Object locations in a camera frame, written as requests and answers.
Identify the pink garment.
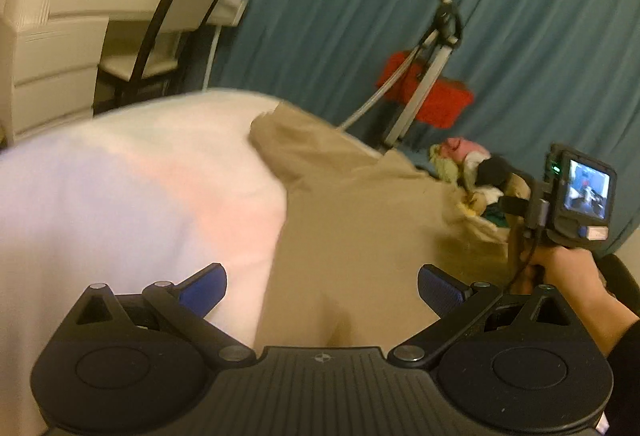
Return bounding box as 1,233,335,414
442,137,490,164

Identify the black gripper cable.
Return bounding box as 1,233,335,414
502,221,544,295

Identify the black garment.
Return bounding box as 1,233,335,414
474,156,531,190

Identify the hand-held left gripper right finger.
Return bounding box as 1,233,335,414
389,265,573,367

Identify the white bed sheet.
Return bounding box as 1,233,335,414
0,89,292,436

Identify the red basket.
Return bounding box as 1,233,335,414
376,50,475,127

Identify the black sofa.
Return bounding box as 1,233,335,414
597,255,640,315

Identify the garment steamer stand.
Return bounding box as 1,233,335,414
339,0,464,153

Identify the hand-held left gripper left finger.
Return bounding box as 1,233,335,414
70,263,256,367

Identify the yellow towel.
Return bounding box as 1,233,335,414
429,145,469,180

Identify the person's right forearm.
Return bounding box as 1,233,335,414
567,289,640,436

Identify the khaki printed t-shirt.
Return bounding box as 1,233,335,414
249,104,512,348

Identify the person's right hand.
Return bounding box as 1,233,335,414
520,243,613,317

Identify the white desk with drawers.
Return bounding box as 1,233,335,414
0,0,249,143

